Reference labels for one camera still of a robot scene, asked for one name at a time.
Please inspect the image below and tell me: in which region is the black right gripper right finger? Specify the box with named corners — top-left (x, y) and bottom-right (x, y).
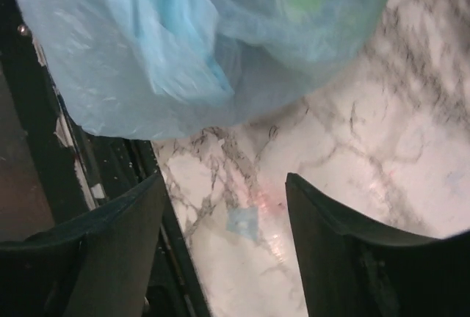
top-left (286, 173), bottom-right (469, 317)

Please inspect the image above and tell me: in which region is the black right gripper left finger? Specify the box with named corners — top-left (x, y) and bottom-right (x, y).
top-left (1, 174), bottom-right (165, 316)

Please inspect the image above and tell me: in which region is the light blue printed plastic bag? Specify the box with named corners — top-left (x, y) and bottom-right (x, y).
top-left (17, 0), bottom-right (387, 140)

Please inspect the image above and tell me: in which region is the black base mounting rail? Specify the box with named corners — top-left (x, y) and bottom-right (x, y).
top-left (0, 0), bottom-right (210, 317)

